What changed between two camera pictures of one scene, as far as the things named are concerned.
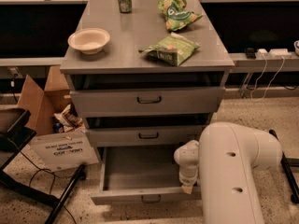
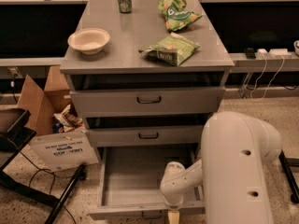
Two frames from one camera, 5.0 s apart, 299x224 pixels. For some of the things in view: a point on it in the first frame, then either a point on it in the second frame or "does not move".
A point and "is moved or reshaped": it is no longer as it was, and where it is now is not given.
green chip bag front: [173, 50] does not move
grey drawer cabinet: [136, 80] does not move
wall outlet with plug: [15, 75] does not move
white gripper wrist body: [188, 175] -> [174, 204]
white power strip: [273, 53] does not move
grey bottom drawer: [141, 175] is moved or reshaped
